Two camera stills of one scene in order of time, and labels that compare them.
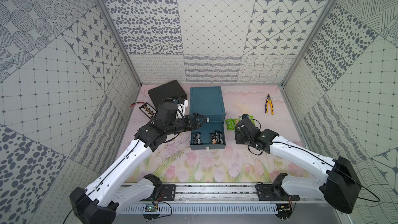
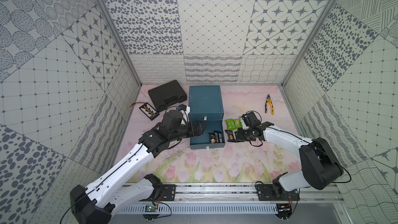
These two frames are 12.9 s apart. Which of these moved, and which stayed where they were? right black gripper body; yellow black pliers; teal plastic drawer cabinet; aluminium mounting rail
Moved: teal plastic drawer cabinet; right black gripper body
Stayed: aluminium mounting rail; yellow black pliers
